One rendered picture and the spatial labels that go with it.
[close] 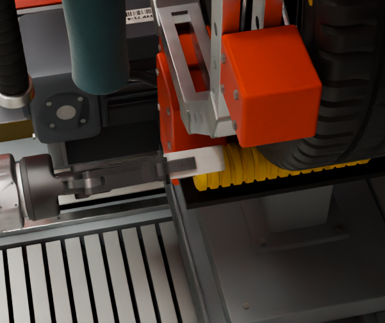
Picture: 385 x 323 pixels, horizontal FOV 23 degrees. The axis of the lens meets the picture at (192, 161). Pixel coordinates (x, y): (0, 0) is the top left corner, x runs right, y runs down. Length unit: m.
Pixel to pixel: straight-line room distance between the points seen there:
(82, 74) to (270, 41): 0.55
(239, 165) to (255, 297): 0.31
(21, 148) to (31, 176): 0.84
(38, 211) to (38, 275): 0.67
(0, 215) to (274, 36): 0.37
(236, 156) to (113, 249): 0.56
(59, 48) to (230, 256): 0.46
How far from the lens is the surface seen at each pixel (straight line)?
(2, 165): 1.07
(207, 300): 1.57
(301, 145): 1.00
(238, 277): 1.50
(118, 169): 1.05
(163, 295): 1.68
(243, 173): 1.25
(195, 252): 1.63
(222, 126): 0.99
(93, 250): 1.75
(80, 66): 1.38
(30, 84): 1.03
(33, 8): 1.91
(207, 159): 1.10
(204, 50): 1.27
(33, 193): 1.06
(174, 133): 1.29
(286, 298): 1.49
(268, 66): 0.86
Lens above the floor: 1.47
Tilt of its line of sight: 49 degrees down
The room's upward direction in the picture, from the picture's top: straight up
